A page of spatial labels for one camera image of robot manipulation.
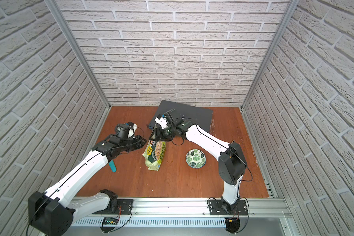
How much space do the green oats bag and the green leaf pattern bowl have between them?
0.17 meters

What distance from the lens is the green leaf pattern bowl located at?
0.89 metres

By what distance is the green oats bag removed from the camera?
29.9 inches
